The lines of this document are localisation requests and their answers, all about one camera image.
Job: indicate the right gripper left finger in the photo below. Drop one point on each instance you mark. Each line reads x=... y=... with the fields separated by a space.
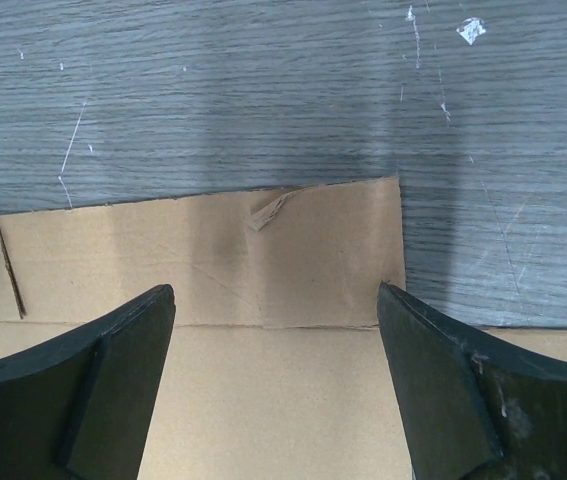
x=79 y=405

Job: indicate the cardboard box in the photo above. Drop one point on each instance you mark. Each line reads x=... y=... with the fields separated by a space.
x=276 y=367

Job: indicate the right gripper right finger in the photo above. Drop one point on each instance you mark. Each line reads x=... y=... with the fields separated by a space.
x=472 y=406

